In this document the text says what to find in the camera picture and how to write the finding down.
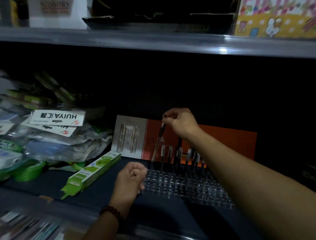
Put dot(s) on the clear acrylic pen holder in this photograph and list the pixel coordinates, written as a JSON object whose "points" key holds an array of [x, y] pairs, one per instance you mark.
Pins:
{"points": [[187, 186]]}

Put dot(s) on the person's left hand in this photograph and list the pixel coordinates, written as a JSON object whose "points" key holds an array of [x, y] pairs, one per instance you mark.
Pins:
{"points": [[128, 183]]}

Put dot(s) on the colourful cartoon print box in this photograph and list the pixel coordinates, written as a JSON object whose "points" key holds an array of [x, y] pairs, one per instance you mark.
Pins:
{"points": [[276, 19]]}

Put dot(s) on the green tape roll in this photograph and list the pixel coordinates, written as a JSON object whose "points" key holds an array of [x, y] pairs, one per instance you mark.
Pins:
{"points": [[29, 171]]}

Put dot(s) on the black pen with white label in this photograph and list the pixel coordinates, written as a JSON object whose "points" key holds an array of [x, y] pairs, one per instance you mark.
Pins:
{"points": [[159, 138]]}

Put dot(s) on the row of stationery packets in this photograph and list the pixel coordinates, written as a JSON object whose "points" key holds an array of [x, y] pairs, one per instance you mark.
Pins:
{"points": [[27, 226]]}

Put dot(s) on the person's right forearm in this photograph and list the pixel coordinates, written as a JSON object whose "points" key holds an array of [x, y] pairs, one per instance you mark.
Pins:
{"points": [[246, 183]]}

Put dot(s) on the pile of clear bagged packets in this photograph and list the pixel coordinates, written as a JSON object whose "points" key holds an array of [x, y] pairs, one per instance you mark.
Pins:
{"points": [[56, 138]]}

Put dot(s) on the person's right hand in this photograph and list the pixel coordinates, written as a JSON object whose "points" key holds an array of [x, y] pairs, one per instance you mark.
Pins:
{"points": [[184, 123]]}

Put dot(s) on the white cardboard box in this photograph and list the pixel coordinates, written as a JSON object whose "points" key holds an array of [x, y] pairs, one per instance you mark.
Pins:
{"points": [[59, 13]]}

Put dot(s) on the row of black pens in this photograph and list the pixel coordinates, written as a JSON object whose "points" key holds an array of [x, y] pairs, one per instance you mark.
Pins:
{"points": [[182, 154]]}

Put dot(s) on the grey metal shelf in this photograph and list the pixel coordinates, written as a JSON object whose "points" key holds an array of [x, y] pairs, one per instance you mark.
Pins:
{"points": [[153, 42]]}

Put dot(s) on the person's left thumb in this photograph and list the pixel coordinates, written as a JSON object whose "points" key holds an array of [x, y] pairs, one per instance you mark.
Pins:
{"points": [[141, 171]]}

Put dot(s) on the person's right thumb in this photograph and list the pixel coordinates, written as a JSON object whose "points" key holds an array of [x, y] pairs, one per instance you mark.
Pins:
{"points": [[170, 121]]}

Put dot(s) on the black cardboard box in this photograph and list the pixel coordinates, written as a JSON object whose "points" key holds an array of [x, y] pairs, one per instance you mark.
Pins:
{"points": [[163, 19]]}

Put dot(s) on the person's left forearm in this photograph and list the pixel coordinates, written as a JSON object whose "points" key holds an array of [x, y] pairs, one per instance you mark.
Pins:
{"points": [[108, 226]]}

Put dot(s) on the orange and grey display card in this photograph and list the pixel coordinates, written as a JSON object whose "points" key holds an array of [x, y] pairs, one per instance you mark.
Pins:
{"points": [[227, 141]]}

